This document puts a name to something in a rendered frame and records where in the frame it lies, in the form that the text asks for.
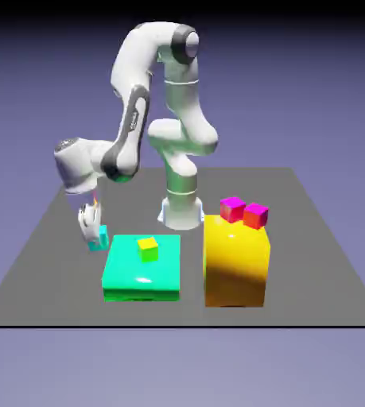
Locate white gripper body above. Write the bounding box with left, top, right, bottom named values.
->
left=77, top=202, right=103, bottom=245

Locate small yellow-green cube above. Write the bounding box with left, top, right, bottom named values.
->
left=137, top=236, right=160, bottom=264

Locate small magenta cube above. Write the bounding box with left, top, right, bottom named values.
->
left=219, top=196, right=247, bottom=224
left=242, top=202, right=270, bottom=231

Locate large green box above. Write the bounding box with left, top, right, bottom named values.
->
left=101, top=234, right=182, bottom=303

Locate large yellow box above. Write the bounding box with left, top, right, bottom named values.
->
left=203, top=213, right=271, bottom=308

